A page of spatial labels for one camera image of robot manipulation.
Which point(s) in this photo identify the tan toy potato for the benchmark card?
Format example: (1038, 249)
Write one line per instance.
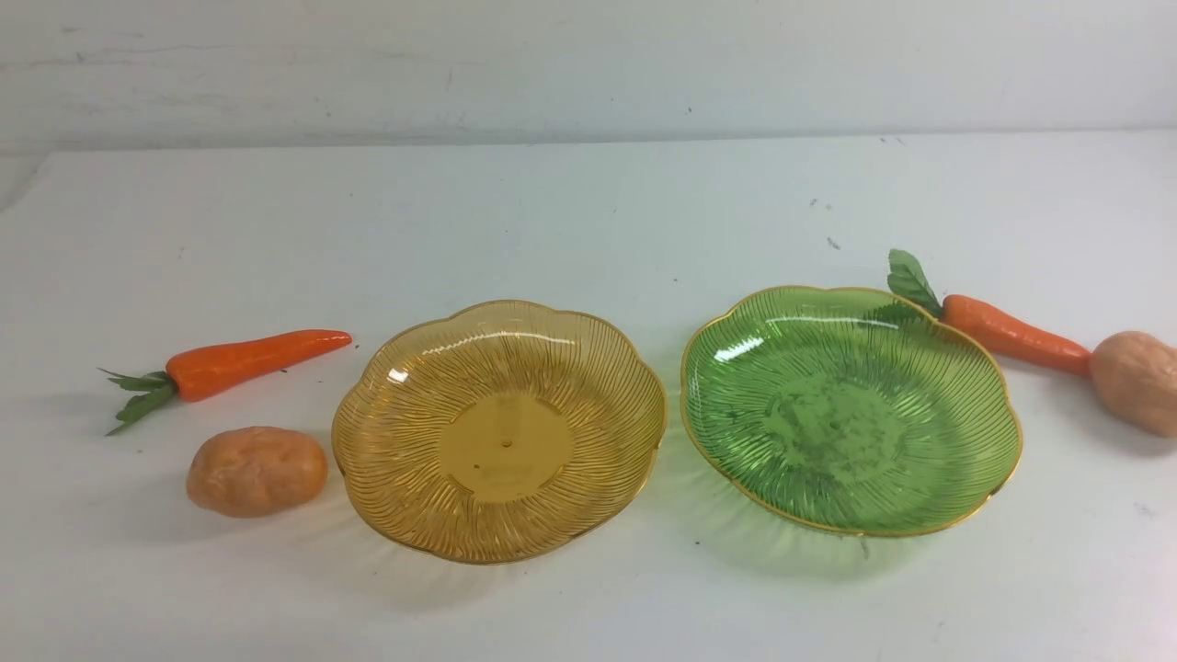
(1134, 375)
(256, 472)

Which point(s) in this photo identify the amber ribbed plastic plate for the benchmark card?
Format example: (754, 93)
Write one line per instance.
(499, 433)

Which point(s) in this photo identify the green ribbed plastic plate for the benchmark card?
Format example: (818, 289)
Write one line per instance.
(849, 411)

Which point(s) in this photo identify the orange toy carrot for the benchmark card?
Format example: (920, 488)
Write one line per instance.
(988, 325)
(201, 373)

